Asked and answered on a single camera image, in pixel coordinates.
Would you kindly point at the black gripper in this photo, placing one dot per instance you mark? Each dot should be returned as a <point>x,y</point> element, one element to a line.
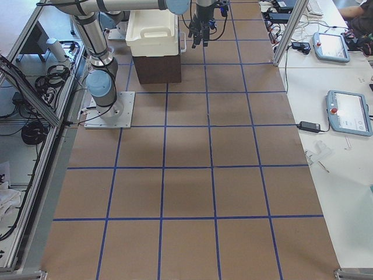
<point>201,12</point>

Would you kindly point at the white plastic lidded bin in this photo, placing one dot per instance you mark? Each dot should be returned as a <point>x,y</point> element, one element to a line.
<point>152,33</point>

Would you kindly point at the dark brown wooden cabinet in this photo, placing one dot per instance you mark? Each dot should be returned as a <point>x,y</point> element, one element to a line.
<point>151,70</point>

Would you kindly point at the black power adapter brick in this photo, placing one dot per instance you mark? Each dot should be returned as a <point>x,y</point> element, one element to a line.
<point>281,18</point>

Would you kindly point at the upper blue teach pendant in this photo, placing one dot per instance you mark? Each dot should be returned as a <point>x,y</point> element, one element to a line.
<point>330,47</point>

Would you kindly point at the blue teach pendant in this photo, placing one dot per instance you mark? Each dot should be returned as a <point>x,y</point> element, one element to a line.
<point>330,47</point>
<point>348,113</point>

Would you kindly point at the small black power adapter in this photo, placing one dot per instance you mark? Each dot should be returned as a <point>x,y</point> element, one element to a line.
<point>309,126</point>

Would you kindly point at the lower blue teach pendant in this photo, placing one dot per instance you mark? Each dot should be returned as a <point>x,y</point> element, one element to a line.
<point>348,113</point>

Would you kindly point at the white crumpled cloth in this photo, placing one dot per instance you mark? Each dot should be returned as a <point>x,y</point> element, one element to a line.
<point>10,198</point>

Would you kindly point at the aluminium frame post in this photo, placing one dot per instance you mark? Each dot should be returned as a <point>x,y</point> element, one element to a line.
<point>289,30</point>

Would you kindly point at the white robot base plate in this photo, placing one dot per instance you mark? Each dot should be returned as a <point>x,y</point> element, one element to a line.
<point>119,115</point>

